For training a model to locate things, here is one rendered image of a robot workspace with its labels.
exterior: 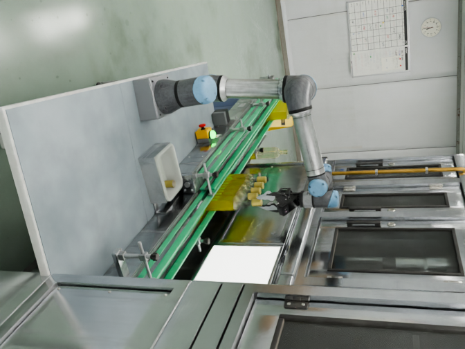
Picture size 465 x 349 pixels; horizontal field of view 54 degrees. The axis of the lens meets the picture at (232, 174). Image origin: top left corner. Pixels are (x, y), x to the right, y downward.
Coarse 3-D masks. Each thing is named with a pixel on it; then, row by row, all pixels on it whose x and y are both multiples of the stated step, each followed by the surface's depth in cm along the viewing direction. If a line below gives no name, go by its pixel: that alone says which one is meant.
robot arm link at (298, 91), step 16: (304, 80) 182; (288, 96) 181; (304, 96) 179; (304, 112) 179; (304, 128) 181; (304, 144) 183; (304, 160) 185; (320, 160) 185; (320, 176) 185; (320, 192) 184
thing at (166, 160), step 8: (168, 144) 205; (160, 152) 197; (168, 152) 209; (160, 160) 210; (168, 160) 211; (176, 160) 210; (160, 168) 195; (168, 168) 213; (176, 168) 212; (160, 176) 196; (168, 176) 215; (176, 176) 214; (176, 184) 215; (168, 192) 209; (176, 192) 209; (168, 200) 202
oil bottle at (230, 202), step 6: (216, 198) 217; (222, 198) 216; (228, 198) 215; (234, 198) 214; (210, 204) 217; (216, 204) 216; (222, 204) 215; (228, 204) 214; (234, 204) 213; (210, 210) 218; (216, 210) 217; (222, 210) 216; (228, 210) 215; (234, 210) 214
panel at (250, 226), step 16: (240, 208) 236; (256, 208) 233; (224, 224) 223; (240, 224) 221; (256, 224) 219; (272, 224) 216; (288, 224) 212; (224, 240) 210; (240, 240) 207; (256, 240) 205; (272, 240) 202; (288, 240) 205; (272, 272) 182
